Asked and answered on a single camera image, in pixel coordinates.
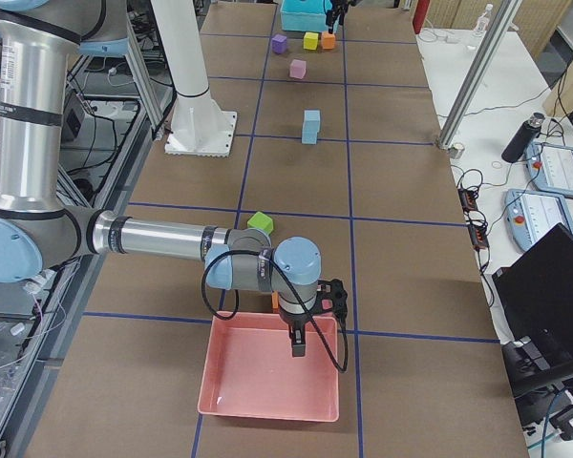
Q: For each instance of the black usb hub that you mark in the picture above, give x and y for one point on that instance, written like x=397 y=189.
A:
x=468 y=200
x=478 y=237

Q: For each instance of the orange foam block right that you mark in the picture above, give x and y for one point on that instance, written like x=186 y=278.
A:
x=275 y=302

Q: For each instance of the teach pendant near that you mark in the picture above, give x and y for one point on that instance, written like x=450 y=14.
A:
x=531 y=214

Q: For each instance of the black usb hub right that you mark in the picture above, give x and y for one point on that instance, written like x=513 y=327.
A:
x=478 y=237

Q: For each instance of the blue plastic tray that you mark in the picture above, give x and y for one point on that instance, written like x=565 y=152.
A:
x=310 y=15

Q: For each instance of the black usb hub left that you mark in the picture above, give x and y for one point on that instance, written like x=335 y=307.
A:
x=468 y=200

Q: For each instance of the green foam block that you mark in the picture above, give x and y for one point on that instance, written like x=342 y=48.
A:
x=261 y=221

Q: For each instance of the teach pendant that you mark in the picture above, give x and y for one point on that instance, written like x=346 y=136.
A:
x=551 y=167
x=531 y=214

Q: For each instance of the pink plastic tray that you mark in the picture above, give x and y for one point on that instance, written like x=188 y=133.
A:
x=249 y=372

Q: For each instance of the light blue foam block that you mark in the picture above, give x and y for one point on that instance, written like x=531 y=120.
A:
x=309 y=136
x=312 y=120

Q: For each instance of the yellow foam block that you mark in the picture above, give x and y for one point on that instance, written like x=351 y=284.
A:
x=310 y=41

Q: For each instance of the orange foam block left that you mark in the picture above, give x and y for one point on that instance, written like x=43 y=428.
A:
x=327 y=41

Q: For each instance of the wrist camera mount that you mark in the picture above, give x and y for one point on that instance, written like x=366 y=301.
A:
x=332 y=298

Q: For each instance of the black monitor stand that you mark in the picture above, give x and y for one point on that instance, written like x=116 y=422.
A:
x=529 y=369

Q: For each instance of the white pedestal base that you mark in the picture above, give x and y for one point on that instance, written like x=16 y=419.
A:
x=199 y=127

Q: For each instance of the lilac pink foam block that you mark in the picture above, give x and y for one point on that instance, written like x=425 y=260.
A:
x=298 y=69

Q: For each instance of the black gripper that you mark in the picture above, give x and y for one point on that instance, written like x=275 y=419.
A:
x=294 y=322
x=334 y=13

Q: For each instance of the purple foam block left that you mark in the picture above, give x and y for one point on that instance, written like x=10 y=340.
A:
x=279 y=44

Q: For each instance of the orange foam block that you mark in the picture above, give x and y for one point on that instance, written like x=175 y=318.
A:
x=327 y=41
x=275 y=302

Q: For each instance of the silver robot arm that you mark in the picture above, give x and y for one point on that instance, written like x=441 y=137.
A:
x=37 y=231

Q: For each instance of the teach pendant far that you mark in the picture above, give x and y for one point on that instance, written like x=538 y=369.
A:
x=551 y=167

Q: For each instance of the black monitor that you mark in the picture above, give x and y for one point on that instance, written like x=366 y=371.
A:
x=536 y=291

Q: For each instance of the black water bottle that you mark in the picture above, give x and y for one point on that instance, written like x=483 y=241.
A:
x=525 y=134

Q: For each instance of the clear plastic bottle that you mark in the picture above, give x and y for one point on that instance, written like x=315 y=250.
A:
x=483 y=21

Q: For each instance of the aluminium frame post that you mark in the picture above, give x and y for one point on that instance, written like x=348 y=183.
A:
x=480 y=64

